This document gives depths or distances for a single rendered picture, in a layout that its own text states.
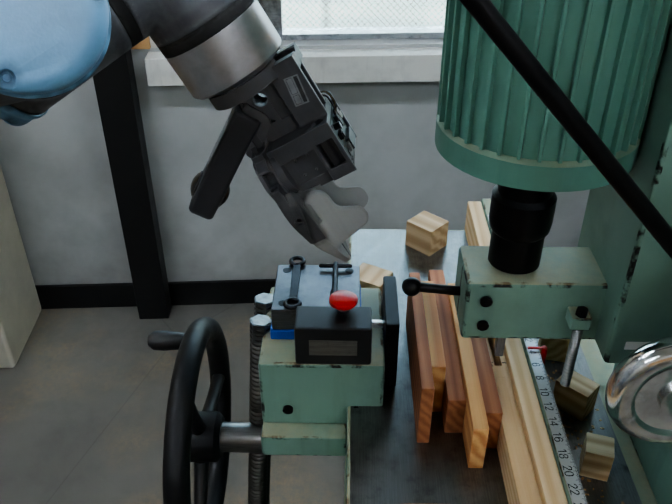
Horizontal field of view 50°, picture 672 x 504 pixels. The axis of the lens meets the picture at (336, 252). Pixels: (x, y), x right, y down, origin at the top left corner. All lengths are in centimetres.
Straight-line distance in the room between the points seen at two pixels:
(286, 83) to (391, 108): 149
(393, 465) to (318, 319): 17
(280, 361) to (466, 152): 31
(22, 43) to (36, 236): 202
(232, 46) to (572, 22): 25
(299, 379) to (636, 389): 33
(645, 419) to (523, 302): 15
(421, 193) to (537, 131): 167
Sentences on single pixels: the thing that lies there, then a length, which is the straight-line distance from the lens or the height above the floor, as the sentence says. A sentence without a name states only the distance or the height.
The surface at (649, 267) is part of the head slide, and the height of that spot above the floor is 112.
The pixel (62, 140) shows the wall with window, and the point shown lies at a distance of 224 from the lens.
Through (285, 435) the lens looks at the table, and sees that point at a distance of 83.
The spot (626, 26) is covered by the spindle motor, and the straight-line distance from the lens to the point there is 58.
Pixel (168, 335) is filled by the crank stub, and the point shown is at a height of 91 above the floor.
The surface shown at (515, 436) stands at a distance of 75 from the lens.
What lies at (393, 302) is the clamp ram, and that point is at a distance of 80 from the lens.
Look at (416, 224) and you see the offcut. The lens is 104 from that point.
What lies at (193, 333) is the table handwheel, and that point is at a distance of 84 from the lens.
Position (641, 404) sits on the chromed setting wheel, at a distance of 71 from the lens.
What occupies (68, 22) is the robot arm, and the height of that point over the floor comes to 137.
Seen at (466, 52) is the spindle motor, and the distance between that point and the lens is 60.
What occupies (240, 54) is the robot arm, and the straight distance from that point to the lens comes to 60.
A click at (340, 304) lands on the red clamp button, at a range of 75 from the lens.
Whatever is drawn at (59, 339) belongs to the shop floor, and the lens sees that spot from 244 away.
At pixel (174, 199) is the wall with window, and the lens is 225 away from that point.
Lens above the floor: 149
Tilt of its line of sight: 34 degrees down
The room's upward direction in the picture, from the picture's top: straight up
